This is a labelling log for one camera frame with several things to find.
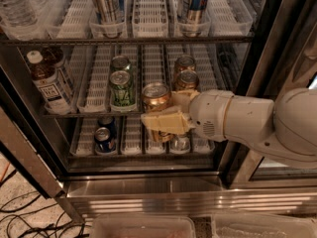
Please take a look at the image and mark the blue can front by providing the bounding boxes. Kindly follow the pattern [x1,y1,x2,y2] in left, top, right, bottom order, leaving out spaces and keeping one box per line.
[94,127,116,153]

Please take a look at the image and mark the open fridge glass door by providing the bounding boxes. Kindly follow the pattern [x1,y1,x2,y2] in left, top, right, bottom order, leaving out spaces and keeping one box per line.
[0,69,84,223]

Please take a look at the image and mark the green can front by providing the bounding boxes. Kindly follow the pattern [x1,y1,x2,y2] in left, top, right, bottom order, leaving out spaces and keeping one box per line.
[110,70,136,107]

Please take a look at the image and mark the top wire shelf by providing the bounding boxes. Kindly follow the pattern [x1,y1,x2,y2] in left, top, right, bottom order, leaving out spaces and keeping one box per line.
[0,35,254,47]

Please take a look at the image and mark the tall can top left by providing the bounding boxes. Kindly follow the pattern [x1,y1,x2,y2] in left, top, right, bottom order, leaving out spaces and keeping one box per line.
[92,0,125,25]

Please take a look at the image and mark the blue can rear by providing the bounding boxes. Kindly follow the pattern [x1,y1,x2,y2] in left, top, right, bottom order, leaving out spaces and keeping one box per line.
[97,116,117,137]

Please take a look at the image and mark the tall blue can top right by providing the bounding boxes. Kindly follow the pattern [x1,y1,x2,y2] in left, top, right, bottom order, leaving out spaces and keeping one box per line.
[177,0,208,24]

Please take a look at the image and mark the orange can rear middle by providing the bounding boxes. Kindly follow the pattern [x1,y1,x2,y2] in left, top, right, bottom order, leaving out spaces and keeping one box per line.
[173,54,196,80]

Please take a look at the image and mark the orange can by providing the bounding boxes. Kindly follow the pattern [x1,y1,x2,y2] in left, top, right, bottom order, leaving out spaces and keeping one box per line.
[174,69,199,90]
[173,54,196,80]

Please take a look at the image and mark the clear water bottle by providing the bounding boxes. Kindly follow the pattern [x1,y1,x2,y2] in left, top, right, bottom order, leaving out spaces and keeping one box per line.
[0,0,37,27]

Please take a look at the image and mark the silver can front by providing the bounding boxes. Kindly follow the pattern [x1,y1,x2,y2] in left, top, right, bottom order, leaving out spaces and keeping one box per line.
[171,134,190,151]

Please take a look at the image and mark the orange can front middle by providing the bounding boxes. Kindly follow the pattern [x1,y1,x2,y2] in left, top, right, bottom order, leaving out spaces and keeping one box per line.
[174,69,199,90]

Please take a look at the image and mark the tea bottle white label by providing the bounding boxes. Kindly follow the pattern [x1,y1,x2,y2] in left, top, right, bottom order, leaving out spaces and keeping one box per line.
[27,51,71,114]

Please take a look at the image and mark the orange can lane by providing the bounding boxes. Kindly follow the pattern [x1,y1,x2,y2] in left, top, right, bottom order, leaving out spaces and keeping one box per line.
[142,82,173,143]

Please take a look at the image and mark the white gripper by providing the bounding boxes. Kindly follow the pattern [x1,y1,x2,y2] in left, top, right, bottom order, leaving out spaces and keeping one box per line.
[141,89,234,142]

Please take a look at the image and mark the clear plastic bin left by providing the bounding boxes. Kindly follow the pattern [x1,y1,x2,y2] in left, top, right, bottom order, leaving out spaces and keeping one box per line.
[89,214,196,238]

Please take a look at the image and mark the rear tea bottle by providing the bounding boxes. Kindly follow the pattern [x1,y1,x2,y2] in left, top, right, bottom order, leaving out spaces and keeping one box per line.
[43,47,74,97]

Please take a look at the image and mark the clear plastic bin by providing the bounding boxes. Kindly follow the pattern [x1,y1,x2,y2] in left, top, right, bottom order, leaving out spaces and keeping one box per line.
[89,214,196,238]
[211,213,317,238]

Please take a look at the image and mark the middle wire shelf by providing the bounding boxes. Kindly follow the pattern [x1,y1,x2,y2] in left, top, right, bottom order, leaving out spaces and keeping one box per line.
[38,109,142,118]

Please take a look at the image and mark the wire shelf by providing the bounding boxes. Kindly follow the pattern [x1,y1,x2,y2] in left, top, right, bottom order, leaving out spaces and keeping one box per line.
[38,109,142,118]
[0,35,254,47]

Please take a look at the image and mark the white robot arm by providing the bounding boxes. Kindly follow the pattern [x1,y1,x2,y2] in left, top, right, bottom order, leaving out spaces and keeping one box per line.
[141,88,317,169]

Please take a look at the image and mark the black floor cables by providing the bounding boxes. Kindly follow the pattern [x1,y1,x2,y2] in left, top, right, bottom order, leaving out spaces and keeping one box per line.
[0,169,91,238]

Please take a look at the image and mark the clear plastic bin right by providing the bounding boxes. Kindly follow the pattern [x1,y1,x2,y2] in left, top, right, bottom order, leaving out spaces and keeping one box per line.
[211,213,317,238]

